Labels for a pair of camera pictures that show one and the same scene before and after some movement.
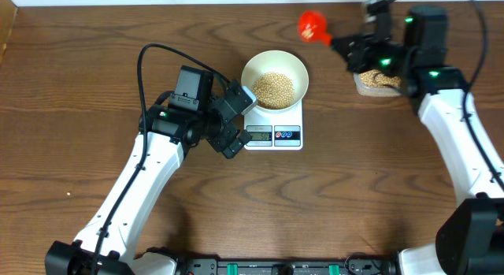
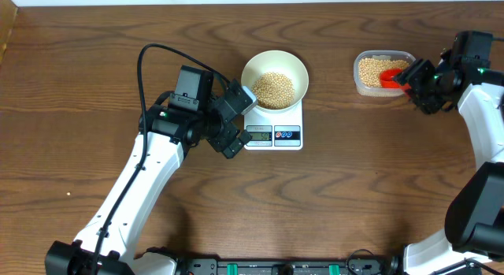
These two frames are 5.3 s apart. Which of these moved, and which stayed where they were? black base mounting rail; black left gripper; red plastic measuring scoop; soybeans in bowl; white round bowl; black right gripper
Moved: black right gripper; red plastic measuring scoop
Stayed: soybeans in bowl; white round bowl; black left gripper; black base mounting rail
